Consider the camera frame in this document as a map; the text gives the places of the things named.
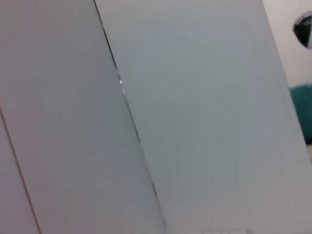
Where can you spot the black dome ceiling camera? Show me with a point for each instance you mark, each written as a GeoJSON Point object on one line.
{"type": "Point", "coordinates": [304, 31]}

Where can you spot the teal panel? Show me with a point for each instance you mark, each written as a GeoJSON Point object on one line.
{"type": "Point", "coordinates": [304, 112]}

